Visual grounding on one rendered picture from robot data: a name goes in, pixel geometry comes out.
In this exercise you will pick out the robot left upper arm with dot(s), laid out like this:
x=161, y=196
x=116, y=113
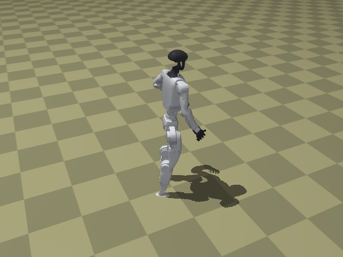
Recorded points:
x=157, y=82

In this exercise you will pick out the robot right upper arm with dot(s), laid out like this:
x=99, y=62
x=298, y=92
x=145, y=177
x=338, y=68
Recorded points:
x=183, y=90

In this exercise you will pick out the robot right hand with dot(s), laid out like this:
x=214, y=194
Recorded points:
x=200, y=134

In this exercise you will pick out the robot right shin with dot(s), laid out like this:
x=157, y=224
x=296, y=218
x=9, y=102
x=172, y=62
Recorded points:
x=165, y=176

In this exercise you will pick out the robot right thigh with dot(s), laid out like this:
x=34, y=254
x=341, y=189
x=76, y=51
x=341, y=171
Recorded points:
x=175, y=147

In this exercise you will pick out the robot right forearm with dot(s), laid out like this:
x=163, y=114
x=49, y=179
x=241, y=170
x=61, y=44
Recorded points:
x=191, y=122

